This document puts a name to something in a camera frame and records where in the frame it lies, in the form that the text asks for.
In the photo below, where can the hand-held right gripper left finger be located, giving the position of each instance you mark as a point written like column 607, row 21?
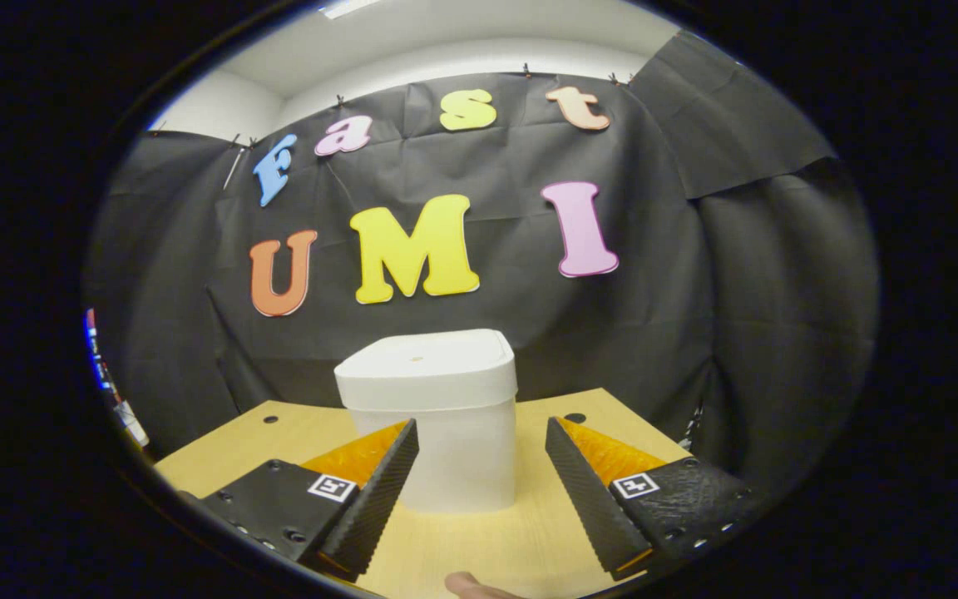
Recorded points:
column 371, row 499

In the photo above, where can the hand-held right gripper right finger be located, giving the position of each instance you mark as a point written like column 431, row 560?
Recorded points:
column 587, row 499

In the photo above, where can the white desktop garbage bin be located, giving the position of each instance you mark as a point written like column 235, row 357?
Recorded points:
column 446, row 374

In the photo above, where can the wooden desktop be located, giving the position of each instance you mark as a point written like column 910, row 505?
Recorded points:
column 479, row 549

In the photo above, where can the black backdrop cloth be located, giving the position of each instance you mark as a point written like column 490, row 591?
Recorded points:
column 654, row 333

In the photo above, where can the white side table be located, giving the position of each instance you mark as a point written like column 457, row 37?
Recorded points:
column 134, row 426

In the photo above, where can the computer monitor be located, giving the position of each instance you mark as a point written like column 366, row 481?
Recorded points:
column 98, row 358

